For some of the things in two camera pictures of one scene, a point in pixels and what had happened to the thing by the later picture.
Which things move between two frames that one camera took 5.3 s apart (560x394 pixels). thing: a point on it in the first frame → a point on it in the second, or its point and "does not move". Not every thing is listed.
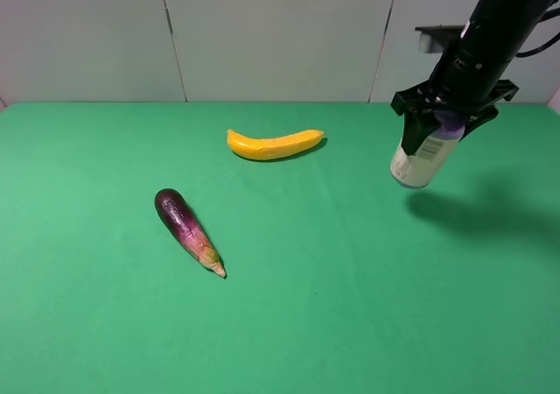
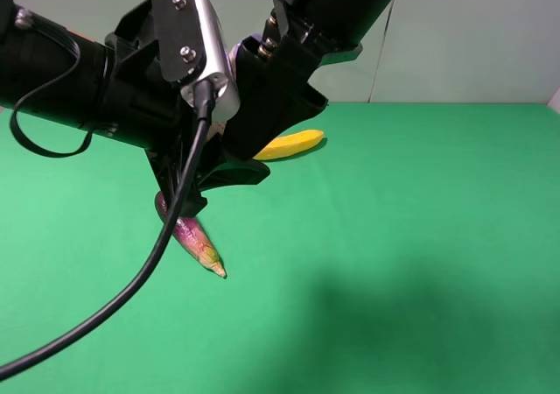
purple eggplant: (187, 228) does not move
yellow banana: (274, 148) does not move
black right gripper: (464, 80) → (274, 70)
